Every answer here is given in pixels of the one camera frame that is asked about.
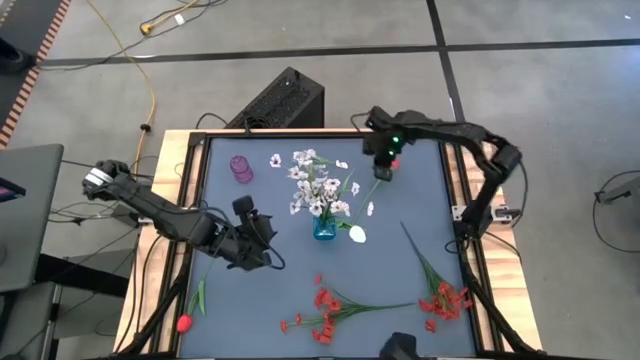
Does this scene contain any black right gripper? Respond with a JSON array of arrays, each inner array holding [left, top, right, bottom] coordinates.
[[363, 105, 407, 182]]

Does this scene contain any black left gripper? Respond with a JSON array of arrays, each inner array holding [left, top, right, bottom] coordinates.
[[219, 212, 279, 274]]

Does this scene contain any red tulip green stem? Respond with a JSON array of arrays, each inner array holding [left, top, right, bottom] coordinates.
[[349, 157, 402, 227], [175, 252, 224, 335]]

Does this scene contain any white flower spray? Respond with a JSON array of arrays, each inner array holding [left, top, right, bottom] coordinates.
[[268, 147, 376, 224]]

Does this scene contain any white tulip green stem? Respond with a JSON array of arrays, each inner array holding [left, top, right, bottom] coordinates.
[[337, 219, 368, 245]]

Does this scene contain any red flower spray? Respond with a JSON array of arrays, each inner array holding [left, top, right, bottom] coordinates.
[[278, 272, 417, 346], [399, 221, 475, 335]]

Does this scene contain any blue glass vase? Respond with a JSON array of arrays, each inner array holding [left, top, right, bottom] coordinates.
[[312, 214, 338, 242]]

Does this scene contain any purple ribbed vase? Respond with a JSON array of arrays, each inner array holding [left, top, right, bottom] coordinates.
[[229, 154, 255, 185]]

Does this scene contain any blue-grey table mat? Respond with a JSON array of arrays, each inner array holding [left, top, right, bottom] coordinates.
[[178, 137, 479, 359]]

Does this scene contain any black computer tower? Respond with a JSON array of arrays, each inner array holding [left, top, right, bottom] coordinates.
[[223, 66, 326, 130]]

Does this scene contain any wooden table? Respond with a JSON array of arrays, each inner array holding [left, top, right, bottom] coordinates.
[[113, 128, 544, 354]]

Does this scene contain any grey side table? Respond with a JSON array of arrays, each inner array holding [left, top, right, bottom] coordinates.
[[0, 143, 65, 294]]

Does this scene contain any grey seat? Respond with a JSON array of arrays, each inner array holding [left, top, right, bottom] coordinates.
[[0, 281, 57, 360]]

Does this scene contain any grey stand foot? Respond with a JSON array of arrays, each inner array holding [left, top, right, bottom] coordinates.
[[593, 174, 640, 206]]

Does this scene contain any black device pink screen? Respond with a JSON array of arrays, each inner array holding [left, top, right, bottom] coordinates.
[[0, 177, 27, 204]]

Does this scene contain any black round object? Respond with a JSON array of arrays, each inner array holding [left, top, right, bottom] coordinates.
[[0, 37, 37, 76]]

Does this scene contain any black mat orange-striped edge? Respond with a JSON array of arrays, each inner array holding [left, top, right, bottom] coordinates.
[[0, 0, 73, 150]]

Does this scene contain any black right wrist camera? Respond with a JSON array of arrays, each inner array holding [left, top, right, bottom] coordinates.
[[382, 130, 407, 160]]

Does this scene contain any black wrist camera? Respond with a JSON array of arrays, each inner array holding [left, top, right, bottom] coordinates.
[[231, 194, 257, 219], [382, 130, 407, 160]]

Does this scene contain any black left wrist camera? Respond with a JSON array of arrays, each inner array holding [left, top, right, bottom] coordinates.
[[231, 194, 257, 219]]

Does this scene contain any black cable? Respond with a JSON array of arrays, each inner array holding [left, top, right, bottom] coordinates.
[[592, 169, 640, 254], [194, 111, 229, 131], [59, 158, 155, 180]]

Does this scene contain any yellow extension cable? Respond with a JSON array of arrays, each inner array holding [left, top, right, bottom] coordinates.
[[85, 0, 157, 176]]

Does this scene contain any yellow cable with plug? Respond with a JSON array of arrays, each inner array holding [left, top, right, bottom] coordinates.
[[138, 0, 201, 36]]

